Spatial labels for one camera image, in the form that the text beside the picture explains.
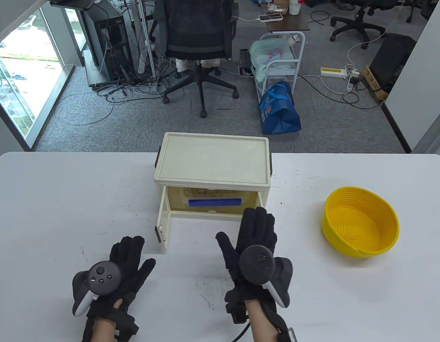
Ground person's left hand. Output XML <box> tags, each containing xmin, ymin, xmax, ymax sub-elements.
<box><xmin>87</xmin><ymin>236</ymin><xmax>156</xmax><ymax>319</ymax></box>

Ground person's right hand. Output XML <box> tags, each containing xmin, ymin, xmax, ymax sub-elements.
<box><xmin>216</xmin><ymin>207</ymin><xmax>278</xmax><ymax>303</ymax></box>

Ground clear plastic box blue latches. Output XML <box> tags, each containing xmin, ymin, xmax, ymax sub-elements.
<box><xmin>184</xmin><ymin>189</ymin><xmax>243</xmax><ymax>208</ymax></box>

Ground pile of gold chess pieces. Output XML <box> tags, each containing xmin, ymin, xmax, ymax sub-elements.
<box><xmin>186</xmin><ymin>189</ymin><xmax>238</xmax><ymax>197</ymax></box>

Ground cream plastic cabinet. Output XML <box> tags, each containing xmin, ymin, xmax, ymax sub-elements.
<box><xmin>153</xmin><ymin>132</ymin><xmax>274</xmax><ymax>250</ymax></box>

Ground yellow ribbed bowl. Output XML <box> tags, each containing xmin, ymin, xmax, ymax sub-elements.
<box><xmin>321</xmin><ymin>187</ymin><xmax>400</xmax><ymax>259</ymax></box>

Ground person's right forearm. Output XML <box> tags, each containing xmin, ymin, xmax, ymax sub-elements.
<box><xmin>246</xmin><ymin>299</ymin><xmax>280</xmax><ymax>342</ymax></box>

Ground person's left forearm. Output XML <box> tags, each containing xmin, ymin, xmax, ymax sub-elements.
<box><xmin>92</xmin><ymin>317</ymin><xmax>117</xmax><ymax>342</ymax></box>

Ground small black box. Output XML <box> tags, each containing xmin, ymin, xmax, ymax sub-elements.
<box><xmin>239</xmin><ymin>49</ymin><xmax>255</xmax><ymax>76</ymax></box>

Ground cardboard box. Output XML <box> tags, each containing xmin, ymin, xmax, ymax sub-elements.
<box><xmin>362</xmin><ymin>66</ymin><xmax>388</xmax><ymax>104</ymax></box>

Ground black white left hand controller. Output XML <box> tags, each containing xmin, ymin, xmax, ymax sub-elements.
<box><xmin>72</xmin><ymin>261</ymin><xmax>121</xmax><ymax>317</ymax></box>

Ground black white hand controller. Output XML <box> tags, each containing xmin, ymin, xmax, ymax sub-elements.
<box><xmin>72</xmin><ymin>261</ymin><xmax>121</xmax><ymax>317</ymax></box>
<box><xmin>239</xmin><ymin>246</ymin><xmax>293</xmax><ymax>309</ymax></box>

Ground black white right hand controller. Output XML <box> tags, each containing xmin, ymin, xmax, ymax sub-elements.
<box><xmin>239</xmin><ymin>246</ymin><xmax>293</xmax><ymax>309</ymax></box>

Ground blue shopping bag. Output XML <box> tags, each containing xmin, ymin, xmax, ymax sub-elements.
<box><xmin>259</xmin><ymin>81</ymin><xmax>302</xmax><ymax>135</ymax></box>

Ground white rolling cart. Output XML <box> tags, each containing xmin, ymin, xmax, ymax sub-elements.
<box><xmin>255</xmin><ymin>31</ymin><xmax>306</xmax><ymax>104</ymax></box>

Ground white yellow power strip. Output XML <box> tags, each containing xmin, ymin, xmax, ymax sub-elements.
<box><xmin>320</xmin><ymin>67</ymin><xmax>348</xmax><ymax>79</ymax></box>

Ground pale green plastic bag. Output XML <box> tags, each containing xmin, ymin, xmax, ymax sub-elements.
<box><xmin>249</xmin><ymin>38</ymin><xmax>295</xmax><ymax>84</ymax></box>

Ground black mesh office chair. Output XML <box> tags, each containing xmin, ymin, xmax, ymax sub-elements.
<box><xmin>149</xmin><ymin>0</ymin><xmax>240</xmax><ymax>119</ymax></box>

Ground brown side table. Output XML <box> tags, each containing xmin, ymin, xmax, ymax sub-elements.
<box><xmin>260</xmin><ymin>2</ymin><xmax>311</xmax><ymax>34</ymax></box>

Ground black case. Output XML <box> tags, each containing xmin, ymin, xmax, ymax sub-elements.
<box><xmin>370</xmin><ymin>33</ymin><xmax>417</xmax><ymax>94</ymax></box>

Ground large window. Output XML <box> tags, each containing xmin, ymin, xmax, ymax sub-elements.
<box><xmin>0</xmin><ymin>7</ymin><xmax>89</xmax><ymax>150</ymax></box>

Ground black computer tower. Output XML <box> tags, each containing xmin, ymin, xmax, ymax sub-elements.
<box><xmin>79</xmin><ymin>2</ymin><xmax>135</xmax><ymax>84</ymax></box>

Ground white metal pole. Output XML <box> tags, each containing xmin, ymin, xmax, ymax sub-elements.
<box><xmin>134</xmin><ymin>0</ymin><xmax>157</xmax><ymax>79</ymax></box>

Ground dark desk top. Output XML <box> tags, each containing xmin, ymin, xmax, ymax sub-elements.
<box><xmin>49</xmin><ymin>0</ymin><xmax>96</xmax><ymax>9</ymax></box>

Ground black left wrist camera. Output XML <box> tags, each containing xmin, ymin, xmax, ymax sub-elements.
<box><xmin>115</xmin><ymin>310</ymin><xmax>140</xmax><ymax>342</ymax></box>

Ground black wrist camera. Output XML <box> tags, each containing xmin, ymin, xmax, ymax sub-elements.
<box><xmin>115</xmin><ymin>310</ymin><xmax>140</xmax><ymax>342</ymax></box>
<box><xmin>227</xmin><ymin>301</ymin><xmax>250</xmax><ymax>324</ymax></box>

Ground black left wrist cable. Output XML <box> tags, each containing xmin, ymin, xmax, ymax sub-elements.
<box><xmin>82</xmin><ymin>317</ymin><xmax>96</xmax><ymax>342</ymax></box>

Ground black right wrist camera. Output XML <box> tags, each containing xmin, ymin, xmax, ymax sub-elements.
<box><xmin>227</xmin><ymin>301</ymin><xmax>250</xmax><ymax>324</ymax></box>

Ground tangle of floor cables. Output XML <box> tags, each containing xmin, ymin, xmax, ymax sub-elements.
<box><xmin>54</xmin><ymin>53</ymin><xmax>171</xmax><ymax>126</ymax></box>

